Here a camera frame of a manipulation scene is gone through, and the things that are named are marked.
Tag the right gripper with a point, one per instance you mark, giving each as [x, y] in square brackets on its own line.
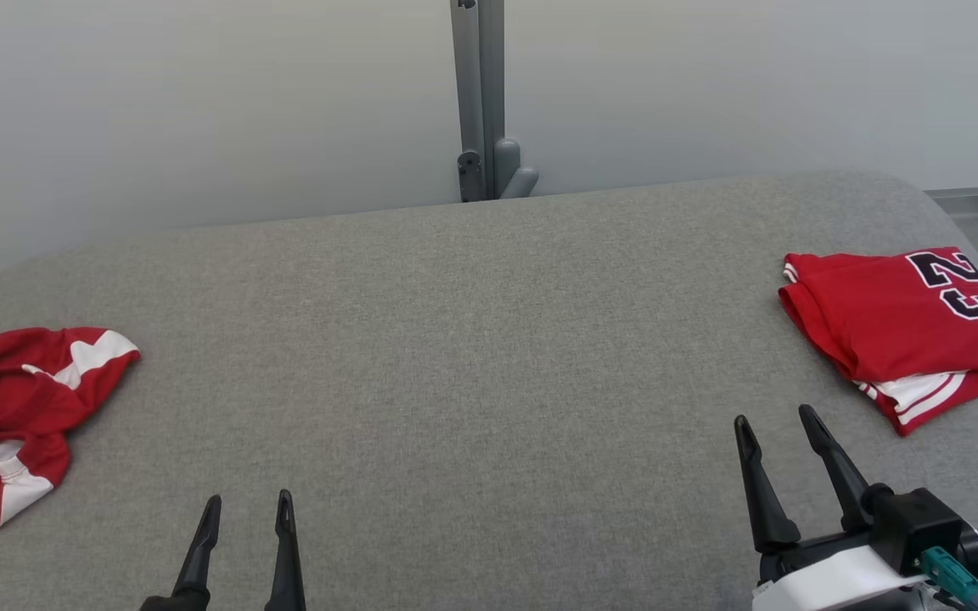
[829, 581]

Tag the red number 23 jersey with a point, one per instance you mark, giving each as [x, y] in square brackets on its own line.
[879, 322]

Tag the grey metal partition post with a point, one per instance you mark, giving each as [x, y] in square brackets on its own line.
[476, 85]

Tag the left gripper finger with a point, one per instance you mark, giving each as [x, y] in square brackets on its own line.
[200, 560]
[287, 568]

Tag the grey post base fitting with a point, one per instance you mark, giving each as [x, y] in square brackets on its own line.
[508, 165]

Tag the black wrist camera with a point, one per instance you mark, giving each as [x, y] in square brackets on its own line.
[922, 518]

